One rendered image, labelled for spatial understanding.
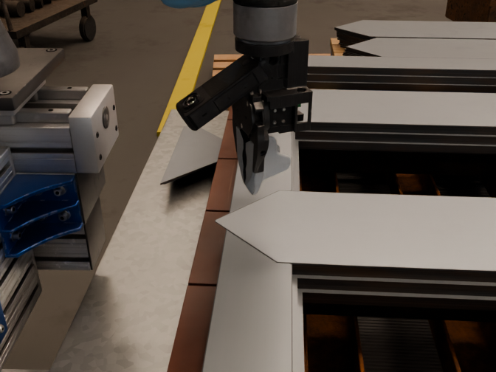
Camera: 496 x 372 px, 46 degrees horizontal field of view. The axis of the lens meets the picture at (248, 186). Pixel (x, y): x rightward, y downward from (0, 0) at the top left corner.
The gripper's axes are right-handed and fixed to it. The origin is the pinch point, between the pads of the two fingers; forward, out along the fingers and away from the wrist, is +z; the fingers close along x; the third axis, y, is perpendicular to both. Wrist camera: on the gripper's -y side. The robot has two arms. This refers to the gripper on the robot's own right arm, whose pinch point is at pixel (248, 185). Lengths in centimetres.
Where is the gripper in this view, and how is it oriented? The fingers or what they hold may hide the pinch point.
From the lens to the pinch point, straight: 78.8
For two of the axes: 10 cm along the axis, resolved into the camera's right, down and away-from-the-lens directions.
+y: 9.3, -1.8, 3.2
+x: -3.6, -4.6, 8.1
